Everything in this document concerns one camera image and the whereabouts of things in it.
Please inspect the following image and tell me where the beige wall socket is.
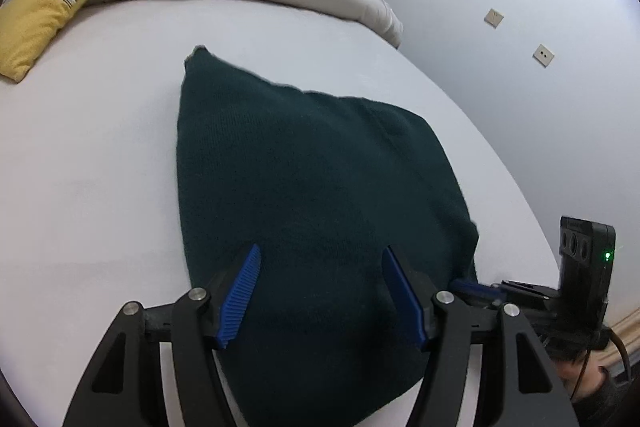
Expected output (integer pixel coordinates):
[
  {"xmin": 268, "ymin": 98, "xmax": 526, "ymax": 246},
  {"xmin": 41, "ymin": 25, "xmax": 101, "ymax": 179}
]
[{"xmin": 531, "ymin": 44, "xmax": 556, "ymax": 68}]

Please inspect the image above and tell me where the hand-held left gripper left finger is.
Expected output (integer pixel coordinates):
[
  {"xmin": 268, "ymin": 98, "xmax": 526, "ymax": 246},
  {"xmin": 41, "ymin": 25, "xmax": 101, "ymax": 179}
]
[{"xmin": 62, "ymin": 243, "xmax": 262, "ymax": 427}]

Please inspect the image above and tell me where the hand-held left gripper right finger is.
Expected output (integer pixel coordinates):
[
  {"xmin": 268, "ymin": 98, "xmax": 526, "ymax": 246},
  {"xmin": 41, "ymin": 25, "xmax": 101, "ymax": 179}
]
[{"xmin": 381, "ymin": 246, "xmax": 581, "ymax": 427}]

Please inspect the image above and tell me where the person's right forearm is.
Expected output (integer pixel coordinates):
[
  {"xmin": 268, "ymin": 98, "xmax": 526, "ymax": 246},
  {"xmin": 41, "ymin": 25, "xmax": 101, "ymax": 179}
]
[{"xmin": 571, "ymin": 366, "xmax": 640, "ymax": 427}]

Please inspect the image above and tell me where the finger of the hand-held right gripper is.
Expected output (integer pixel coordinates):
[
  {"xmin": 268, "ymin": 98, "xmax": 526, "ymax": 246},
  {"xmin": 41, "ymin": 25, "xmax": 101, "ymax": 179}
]
[{"xmin": 450, "ymin": 279, "xmax": 505, "ymax": 307}]

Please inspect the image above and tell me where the person's right hand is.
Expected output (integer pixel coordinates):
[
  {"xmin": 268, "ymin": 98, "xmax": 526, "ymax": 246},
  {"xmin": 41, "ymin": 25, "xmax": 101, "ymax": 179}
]
[{"xmin": 554, "ymin": 356, "xmax": 610, "ymax": 402}]

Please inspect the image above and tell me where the black cable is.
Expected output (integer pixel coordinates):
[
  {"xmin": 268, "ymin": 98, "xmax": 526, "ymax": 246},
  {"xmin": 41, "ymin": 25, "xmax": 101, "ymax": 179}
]
[{"xmin": 570, "ymin": 327, "xmax": 632, "ymax": 408}]

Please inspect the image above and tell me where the dark green sweater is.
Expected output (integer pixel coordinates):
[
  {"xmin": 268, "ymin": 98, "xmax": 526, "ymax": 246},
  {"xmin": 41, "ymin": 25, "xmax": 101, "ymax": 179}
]
[{"xmin": 175, "ymin": 45, "xmax": 479, "ymax": 427}]

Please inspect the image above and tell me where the yellow patterned pillow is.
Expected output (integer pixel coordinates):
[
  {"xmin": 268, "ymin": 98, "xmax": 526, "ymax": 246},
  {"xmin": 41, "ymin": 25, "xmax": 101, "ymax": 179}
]
[{"xmin": 0, "ymin": 0, "xmax": 147, "ymax": 82}]

